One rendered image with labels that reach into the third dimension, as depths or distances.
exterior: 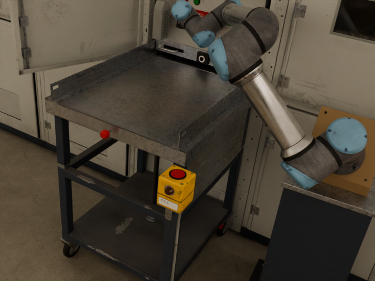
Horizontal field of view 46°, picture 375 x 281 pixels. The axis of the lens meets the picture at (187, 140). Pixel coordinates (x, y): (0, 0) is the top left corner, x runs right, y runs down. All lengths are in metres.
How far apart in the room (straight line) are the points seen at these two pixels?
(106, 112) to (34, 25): 0.53
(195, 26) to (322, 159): 0.68
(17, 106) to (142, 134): 1.64
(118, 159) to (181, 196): 1.42
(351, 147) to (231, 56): 0.44
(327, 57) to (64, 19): 1.11
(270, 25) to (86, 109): 0.74
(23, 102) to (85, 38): 1.01
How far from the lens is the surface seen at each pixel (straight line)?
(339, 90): 1.89
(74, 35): 2.07
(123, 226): 2.15
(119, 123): 1.58
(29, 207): 2.57
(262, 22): 1.32
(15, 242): 2.38
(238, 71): 1.30
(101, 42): 2.15
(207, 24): 1.69
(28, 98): 2.94
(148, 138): 1.50
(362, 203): 1.58
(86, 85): 1.86
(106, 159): 2.68
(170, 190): 1.22
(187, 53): 2.16
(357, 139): 1.40
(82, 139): 2.74
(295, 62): 1.90
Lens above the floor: 1.62
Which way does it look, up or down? 31 degrees down
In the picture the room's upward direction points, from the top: 6 degrees clockwise
